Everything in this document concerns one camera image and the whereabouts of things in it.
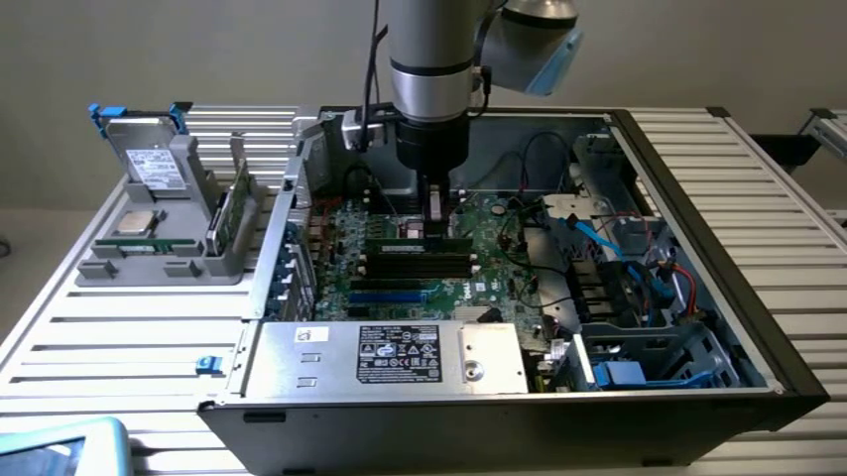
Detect black open PC case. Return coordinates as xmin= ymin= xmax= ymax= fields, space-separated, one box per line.
xmin=196 ymin=103 xmax=833 ymax=476

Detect black case fan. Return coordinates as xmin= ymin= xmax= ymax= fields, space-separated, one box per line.
xmin=592 ymin=261 xmax=667 ymax=326

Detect green graphics card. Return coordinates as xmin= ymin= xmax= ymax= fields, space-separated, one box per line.
xmin=203 ymin=157 xmax=255 ymax=258

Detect silver chipset heatsink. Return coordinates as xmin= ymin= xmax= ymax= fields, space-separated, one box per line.
xmin=454 ymin=303 xmax=496 ymax=324

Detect blue disk carrier tray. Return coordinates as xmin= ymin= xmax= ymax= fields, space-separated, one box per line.
xmin=592 ymin=360 xmax=710 ymax=391

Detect metal slat side table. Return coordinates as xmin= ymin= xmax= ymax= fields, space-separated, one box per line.
xmin=798 ymin=106 xmax=847 ymax=163

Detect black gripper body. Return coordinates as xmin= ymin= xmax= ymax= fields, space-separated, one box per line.
xmin=395 ymin=117 xmax=472 ymax=190

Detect blue SATA wire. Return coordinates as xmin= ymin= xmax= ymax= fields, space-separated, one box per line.
xmin=559 ymin=212 xmax=674 ymax=328

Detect silver CPU chip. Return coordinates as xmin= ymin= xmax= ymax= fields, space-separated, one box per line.
xmin=110 ymin=209 xmax=168 ymax=238

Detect green motherboard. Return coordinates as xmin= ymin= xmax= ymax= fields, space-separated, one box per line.
xmin=310 ymin=190 xmax=571 ymax=348

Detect grey metal disk bay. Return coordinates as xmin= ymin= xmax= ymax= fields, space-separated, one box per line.
xmin=572 ymin=319 xmax=747 ymax=394

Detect blue expansion slot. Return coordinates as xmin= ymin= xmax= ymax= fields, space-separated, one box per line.
xmin=347 ymin=291 xmax=426 ymax=304

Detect grey parts rack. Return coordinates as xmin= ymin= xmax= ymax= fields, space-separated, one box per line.
xmin=74 ymin=132 xmax=280 ymax=289

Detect black expansion slot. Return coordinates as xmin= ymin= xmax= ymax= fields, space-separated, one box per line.
xmin=348 ymin=278 xmax=426 ymax=293

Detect hard disk in blue carrier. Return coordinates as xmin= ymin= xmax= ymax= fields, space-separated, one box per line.
xmin=87 ymin=101 xmax=195 ymax=200

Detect red wire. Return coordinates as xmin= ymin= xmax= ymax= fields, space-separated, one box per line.
xmin=651 ymin=260 xmax=705 ymax=318

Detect green RAM stick black chips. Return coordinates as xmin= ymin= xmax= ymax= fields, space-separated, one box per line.
xmin=364 ymin=237 xmax=475 ymax=255

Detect green RAM stick white label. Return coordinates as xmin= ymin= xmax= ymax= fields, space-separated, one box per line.
xmin=94 ymin=238 xmax=199 ymax=255

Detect teal framed device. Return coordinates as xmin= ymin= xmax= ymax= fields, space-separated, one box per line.
xmin=0 ymin=416 xmax=146 ymax=476

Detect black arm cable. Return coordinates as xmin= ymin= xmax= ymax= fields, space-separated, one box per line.
xmin=359 ymin=0 xmax=391 ymax=150

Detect silver power supply unit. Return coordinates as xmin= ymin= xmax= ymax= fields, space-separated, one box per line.
xmin=239 ymin=319 xmax=531 ymax=399

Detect black RAM slot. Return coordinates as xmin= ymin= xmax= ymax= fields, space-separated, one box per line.
xmin=364 ymin=259 xmax=475 ymax=272
xmin=364 ymin=252 xmax=475 ymax=264

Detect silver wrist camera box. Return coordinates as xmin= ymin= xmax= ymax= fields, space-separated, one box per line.
xmin=339 ymin=108 xmax=387 ymax=152

